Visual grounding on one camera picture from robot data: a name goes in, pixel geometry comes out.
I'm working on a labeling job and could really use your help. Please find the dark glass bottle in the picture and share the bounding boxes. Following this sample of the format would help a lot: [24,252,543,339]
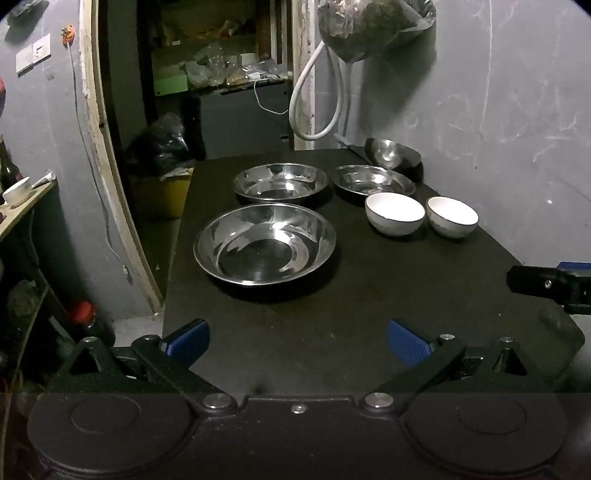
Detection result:
[0,135,22,195]

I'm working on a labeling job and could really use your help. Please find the clutter of plastic bags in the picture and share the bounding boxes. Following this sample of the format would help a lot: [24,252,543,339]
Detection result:
[184,41,283,88]

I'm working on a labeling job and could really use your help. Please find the wooden shelf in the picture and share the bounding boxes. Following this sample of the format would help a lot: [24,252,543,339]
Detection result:
[0,179,59,241]

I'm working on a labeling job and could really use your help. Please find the white ceramic bowl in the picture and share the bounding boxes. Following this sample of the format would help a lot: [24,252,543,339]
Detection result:
[426,196,479,239]
[365,192,426,237]

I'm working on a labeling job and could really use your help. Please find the wooden door frame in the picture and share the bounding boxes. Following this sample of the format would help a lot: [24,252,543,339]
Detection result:
[79,0,165,311]

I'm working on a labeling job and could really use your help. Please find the hanging clear plastic bag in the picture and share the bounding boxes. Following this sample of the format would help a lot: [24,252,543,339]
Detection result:
[317,0,437,65]

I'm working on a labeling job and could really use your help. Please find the small steel plate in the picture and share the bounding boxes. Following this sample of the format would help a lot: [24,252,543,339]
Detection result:
[329,165,417,204]

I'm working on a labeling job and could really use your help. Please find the grey cabinet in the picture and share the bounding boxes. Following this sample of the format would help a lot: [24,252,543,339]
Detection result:
[200,82,295,161]

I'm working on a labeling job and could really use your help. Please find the yellow bin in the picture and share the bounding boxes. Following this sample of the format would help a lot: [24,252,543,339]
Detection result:
[130,167,193,220]

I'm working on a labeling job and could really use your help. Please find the white light switch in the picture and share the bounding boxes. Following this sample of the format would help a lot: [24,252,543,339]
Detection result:
[16,34,52,75]

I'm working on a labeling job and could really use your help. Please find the black garbage bag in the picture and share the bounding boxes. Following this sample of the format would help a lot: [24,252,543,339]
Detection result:
[124,113,195,177]

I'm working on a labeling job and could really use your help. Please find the small hanging wall bag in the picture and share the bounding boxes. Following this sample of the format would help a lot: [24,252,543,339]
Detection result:
[4,0,49,25]

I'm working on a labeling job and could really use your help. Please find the green box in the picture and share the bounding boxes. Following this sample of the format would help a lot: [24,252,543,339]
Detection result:
[154,74,189,96]

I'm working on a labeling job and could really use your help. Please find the white hose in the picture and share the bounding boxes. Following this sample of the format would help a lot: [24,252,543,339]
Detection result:
[288,39,352,142]

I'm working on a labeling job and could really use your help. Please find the thin power cable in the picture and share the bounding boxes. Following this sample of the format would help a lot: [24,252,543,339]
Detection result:
[67,44,131,278]

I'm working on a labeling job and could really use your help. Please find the white charger cable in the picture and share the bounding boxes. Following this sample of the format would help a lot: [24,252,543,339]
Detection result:
[252,79,291,114]

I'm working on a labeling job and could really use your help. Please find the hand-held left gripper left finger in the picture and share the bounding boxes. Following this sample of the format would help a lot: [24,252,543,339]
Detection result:
[44,318,238,414]

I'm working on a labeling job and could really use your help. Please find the red cap bottle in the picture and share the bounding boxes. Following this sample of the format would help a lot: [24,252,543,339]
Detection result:
[68,301,117,348]

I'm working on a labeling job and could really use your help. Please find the steel bowl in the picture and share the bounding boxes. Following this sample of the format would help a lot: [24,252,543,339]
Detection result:
[364,137,424,182]

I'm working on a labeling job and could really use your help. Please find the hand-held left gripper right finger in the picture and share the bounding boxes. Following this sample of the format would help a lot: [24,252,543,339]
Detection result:
[360,319,548,414]

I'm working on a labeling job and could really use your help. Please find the large steel plate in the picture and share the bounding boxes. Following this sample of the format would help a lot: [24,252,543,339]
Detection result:
[193,203,337,287]

